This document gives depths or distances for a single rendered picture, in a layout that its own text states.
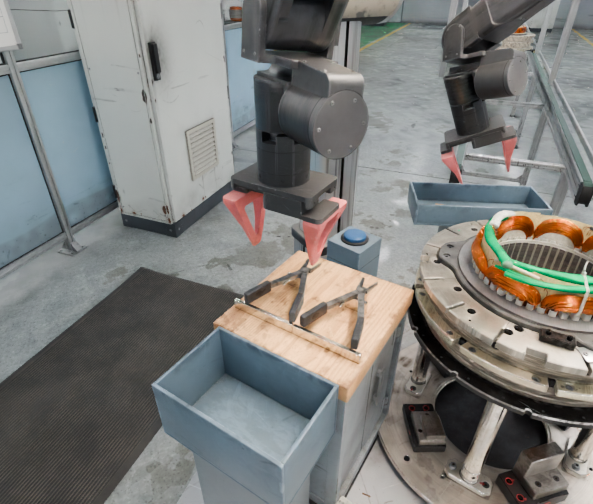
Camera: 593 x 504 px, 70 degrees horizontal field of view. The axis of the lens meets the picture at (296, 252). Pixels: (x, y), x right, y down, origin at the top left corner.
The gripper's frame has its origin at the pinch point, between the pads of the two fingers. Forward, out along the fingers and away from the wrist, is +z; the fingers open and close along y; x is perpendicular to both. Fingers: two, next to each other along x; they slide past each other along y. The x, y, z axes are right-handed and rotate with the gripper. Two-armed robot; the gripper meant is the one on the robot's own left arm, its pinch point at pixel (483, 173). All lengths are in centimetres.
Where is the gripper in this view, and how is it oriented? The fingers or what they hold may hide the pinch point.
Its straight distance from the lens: 90.3
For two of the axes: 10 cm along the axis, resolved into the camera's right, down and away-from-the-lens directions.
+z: 4.0, 8.0, 4.4
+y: 8.8, -2.0, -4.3
